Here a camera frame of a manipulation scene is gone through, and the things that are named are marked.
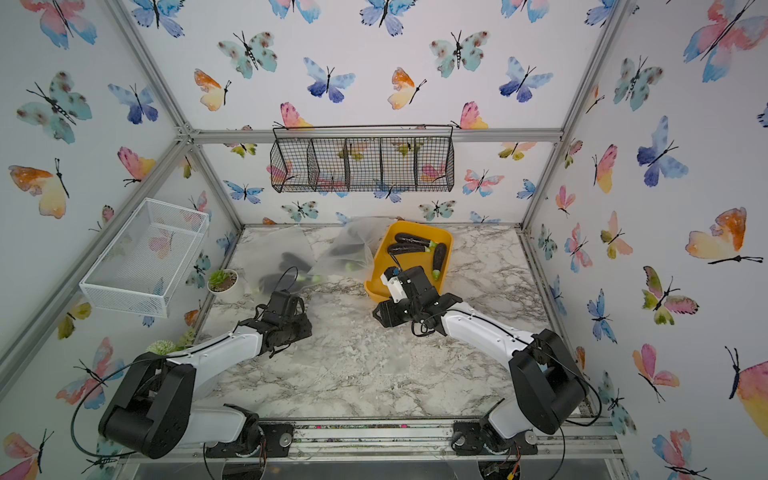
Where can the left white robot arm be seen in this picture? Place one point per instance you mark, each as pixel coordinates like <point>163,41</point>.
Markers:
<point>152,411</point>

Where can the eggplant at tray back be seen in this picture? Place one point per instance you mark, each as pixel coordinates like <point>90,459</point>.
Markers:
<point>406,238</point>

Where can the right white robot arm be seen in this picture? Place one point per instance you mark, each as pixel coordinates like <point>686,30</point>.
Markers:
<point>547,386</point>

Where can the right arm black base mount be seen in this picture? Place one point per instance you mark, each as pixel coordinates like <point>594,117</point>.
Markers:
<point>475,438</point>

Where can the dark purple eggplant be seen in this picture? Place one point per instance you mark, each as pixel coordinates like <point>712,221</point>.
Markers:
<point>293,275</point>

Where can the clear zip-top bag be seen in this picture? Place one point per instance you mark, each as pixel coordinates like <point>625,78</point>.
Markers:
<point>262,254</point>
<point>370,230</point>

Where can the black wire wall basket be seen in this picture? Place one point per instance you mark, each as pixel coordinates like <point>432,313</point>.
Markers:
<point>363,159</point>

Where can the white mesh wall basket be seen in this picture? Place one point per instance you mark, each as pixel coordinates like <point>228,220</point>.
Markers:
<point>141,268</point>

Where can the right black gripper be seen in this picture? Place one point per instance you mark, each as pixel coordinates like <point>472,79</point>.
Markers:
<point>388,317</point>

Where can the potted orange flower plant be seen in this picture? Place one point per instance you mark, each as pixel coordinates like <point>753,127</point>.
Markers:
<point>167,347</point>

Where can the eggplant in tray middle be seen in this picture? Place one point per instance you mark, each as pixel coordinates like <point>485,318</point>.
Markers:
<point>440,253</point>

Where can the small white potted succulent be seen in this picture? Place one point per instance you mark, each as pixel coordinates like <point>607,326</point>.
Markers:
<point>225,285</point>

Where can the aluminium front rail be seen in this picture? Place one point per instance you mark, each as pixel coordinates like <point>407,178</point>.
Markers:
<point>318,440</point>

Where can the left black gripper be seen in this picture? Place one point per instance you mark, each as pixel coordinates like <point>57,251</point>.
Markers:
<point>307,328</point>

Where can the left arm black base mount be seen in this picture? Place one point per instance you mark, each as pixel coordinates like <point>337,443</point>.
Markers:
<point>256,438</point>

